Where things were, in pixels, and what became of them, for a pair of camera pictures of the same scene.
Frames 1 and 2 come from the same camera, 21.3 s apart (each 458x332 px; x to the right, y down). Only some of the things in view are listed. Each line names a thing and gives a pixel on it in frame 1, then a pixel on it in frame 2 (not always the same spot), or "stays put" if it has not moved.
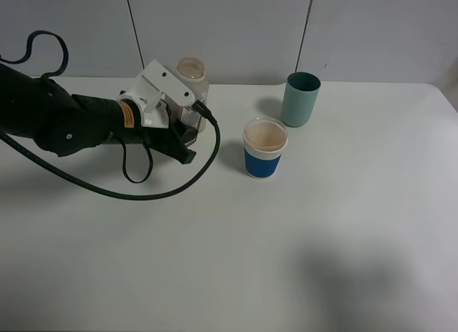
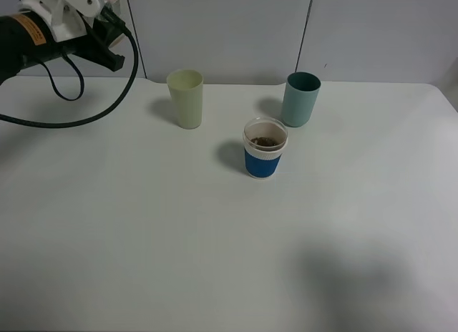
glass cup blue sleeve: x=264 y=142 stays put
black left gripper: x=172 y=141 → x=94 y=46
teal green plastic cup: x=299 y=98 stays put
